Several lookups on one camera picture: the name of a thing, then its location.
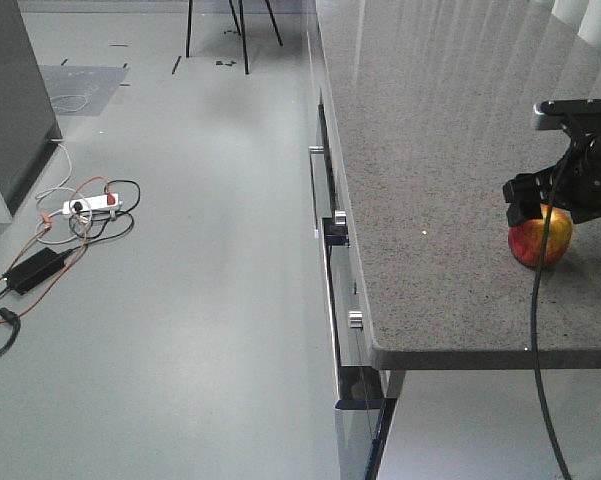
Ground black power adapter brick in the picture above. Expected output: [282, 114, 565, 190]
[3, 247, 69, 295]

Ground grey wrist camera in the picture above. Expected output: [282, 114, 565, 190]
[531, 99, 601, 133]

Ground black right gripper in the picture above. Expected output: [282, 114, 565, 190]
[503, 119, 601, 228]

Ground grey cabinet block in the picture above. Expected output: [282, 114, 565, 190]
[0, 1, 61, 224]

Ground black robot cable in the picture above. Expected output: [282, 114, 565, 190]
[530, 112, 589, 480]

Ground white power strip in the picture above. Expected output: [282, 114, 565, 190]
[62, 193, 122, 216]

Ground white floor cable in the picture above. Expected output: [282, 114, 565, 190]
[34, 142, 94, 245]

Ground grey floor mat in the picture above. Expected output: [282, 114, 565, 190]
[39, 65, 128, 117]

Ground grey speckled kitchen counter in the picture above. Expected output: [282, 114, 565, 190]
[316, 1, 601, 370]

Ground red yellow apple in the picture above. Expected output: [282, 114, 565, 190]
[508, 205, 573, 268]

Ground black chair legs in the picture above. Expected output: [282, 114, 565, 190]
[185, 0, 284, 75]

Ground black floor cable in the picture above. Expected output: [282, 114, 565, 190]
[0, 179, 142, 366]

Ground orange cable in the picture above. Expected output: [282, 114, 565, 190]
[0, 175, 112, 325]

